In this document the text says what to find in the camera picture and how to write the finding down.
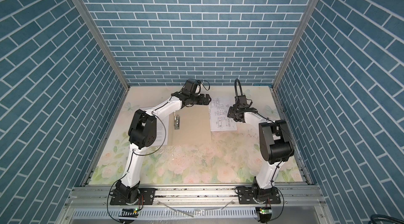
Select white technical drawing sheet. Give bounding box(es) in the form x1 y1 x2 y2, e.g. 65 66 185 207
209 96 237 132

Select white printed text sheet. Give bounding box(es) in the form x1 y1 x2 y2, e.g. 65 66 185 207
136 109 167 149

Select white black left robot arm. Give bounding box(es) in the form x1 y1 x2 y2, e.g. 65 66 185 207
113 92 211 204

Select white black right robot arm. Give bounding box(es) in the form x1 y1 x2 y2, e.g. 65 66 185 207
227 105 294 201

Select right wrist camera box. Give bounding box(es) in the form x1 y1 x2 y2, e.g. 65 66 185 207
235 95 250 109

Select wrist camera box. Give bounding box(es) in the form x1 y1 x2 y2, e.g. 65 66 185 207
235 95 250 109
182 79 202 96

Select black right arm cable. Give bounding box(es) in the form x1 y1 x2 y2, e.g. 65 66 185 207
233 78 272 124

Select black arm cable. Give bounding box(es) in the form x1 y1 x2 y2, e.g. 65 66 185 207
106 78 210 221
233 78 272 124

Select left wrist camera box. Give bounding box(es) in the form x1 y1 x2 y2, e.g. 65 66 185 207
182 79 202 96

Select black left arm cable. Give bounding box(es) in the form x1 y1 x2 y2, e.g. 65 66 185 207
106 78 210 221

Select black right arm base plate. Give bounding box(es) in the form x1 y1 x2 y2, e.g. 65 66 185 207
234 186 281 205

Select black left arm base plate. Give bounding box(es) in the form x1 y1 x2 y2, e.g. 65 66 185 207
109 188 156 206

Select aluminium front rail frame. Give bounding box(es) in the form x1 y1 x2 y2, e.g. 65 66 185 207
57 183 333 224

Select aluminium right corner post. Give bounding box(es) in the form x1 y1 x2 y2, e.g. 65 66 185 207
272 0 319 90

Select aluminium corner post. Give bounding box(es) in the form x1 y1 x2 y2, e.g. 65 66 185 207
272 0 319 90
72 0 130 91

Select aluminium left corner post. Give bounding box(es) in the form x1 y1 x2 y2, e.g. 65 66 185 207
72 0 130 91

